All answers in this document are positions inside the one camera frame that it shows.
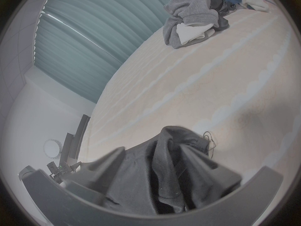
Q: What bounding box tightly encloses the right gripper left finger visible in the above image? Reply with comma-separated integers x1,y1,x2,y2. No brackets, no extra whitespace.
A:
62,147,125,201

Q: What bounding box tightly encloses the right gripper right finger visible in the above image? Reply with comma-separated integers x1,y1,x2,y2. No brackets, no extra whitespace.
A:
180,146,243,199

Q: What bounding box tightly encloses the black T-shirt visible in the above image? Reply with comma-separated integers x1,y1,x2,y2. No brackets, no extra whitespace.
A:
101,126,217,215

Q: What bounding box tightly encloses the bed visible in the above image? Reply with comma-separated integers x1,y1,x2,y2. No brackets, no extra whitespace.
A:
81,0,298,197

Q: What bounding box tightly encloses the round white lamp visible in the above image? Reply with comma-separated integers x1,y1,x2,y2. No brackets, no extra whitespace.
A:
43,139,62,159

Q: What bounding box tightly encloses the blue-green curtain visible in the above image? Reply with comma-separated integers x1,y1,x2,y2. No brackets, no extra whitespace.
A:
41,0,186,63
34,12,125,104

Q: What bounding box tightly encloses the white garment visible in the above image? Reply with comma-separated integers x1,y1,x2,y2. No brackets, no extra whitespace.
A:
176,23,213,45

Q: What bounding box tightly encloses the grey garment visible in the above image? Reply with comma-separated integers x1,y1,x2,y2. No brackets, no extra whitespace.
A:
163,0,219,49

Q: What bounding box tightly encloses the black shiny garment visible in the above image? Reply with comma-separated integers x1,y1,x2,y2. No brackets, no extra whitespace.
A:
208,0,235,32

